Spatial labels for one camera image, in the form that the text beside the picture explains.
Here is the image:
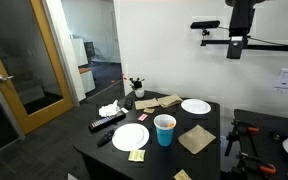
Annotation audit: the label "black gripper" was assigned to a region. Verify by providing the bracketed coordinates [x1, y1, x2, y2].
[226, 0, 256, 60]

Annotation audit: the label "blue plastic cup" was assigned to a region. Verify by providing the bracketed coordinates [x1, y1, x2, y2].
[153, 113, 177, 148]

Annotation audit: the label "white paper plate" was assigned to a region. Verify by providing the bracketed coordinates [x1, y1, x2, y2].
[180, 98, 212, 115]
[111, 122, 150, 152]

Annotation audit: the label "black perforated breadboard table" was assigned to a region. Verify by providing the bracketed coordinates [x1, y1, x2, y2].
[233, 108, 288, 180]

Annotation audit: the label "black orange bar clamp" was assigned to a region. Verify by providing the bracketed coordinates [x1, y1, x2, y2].
[236, 151, 278, 176]
[224, 119, 261, 158]

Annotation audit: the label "brown paper napkin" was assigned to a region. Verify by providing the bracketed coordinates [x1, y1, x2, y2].
[156, 93, 184, 109]
[134, 97, 161, 111]
[177, 124, 217, 155]

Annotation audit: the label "dark rose flower bunch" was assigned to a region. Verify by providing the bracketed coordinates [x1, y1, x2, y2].
[120, 72, 146, 91]

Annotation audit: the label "white round vase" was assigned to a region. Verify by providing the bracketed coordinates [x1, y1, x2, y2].
[134, 87, 146, 99]

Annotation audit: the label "yellow sticky note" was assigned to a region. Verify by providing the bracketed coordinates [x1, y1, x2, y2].
[143, 107, 156, 115]
[173, 168, 193, 180]
[127, 149, 146, 163]

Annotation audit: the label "small white pink card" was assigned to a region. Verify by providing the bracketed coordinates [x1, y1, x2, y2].
[137, 113, 149, 122]

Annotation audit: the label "wide black remote control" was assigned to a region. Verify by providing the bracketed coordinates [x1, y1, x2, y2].
[123, 97, 134, 110]

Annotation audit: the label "crumpled white tissue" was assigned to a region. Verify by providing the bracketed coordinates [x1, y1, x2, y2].
[98, 99, 121, 118]

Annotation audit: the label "black office chair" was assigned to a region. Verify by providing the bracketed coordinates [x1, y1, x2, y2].
[83, 41, 97, 66]

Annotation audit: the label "long black remote control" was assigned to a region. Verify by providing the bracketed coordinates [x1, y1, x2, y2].
[88, 110, 127, 132]

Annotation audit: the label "white office desk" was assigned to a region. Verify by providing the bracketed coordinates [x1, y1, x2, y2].
[78, 66, 97, 95]

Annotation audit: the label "small black remote control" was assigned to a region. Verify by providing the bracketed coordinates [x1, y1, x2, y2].
[96, 128, 116, 148]

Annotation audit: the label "wooden door with glass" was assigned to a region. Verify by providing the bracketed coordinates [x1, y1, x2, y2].
[0, 0, 75, 135]

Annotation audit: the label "black stereo camera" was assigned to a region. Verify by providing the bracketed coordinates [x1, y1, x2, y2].
[189, 20, 221, 30]

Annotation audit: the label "white wall plate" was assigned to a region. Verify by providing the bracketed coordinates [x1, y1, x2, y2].
[274, 68, 288, 91]

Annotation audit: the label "silver door handle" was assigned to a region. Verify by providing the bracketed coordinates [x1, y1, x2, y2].
[0, 74, 15, 83]

